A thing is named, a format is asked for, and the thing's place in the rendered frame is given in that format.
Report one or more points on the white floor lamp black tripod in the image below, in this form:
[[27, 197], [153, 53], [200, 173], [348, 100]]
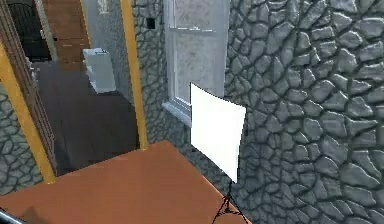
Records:
[[215, 130]]

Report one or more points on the white framed window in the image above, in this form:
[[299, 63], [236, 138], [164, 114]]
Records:
[[196, 50]]

